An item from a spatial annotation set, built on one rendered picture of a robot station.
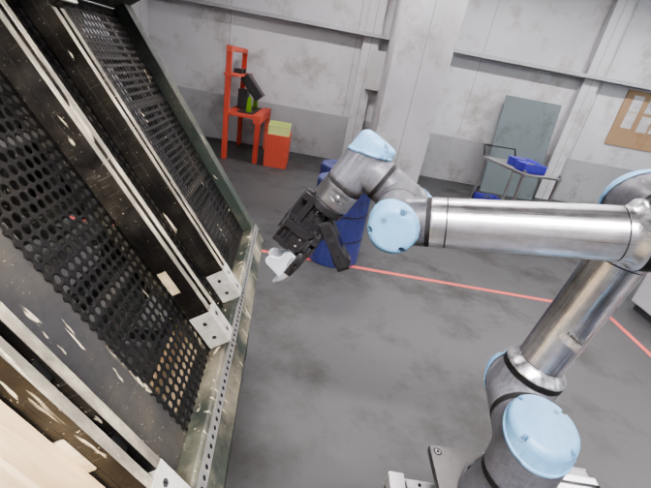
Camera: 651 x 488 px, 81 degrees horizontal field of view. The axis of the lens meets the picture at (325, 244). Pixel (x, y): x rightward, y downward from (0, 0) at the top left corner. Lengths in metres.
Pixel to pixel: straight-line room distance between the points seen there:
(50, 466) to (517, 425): 0.73
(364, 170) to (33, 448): 0.66
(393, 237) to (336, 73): 7.64
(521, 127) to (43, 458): 8.51
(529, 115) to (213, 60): 6.27
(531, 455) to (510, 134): 8.03
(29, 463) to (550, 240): 0.79
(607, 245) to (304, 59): 7.77
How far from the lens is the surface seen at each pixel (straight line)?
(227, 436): 1.14
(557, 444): 0.77
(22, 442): 0.75
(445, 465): 0.94
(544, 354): 0.83
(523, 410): 0.79
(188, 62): 8.70
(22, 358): 0.71
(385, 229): 0.54
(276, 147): 6.80
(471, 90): 8.51
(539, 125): 8.83
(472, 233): 0.56
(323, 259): 3.66
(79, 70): 1.33
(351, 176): 0.68
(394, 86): 6.73
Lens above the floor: 1.74
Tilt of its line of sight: 25 degrees down
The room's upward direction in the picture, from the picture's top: 11 degrees clockwise
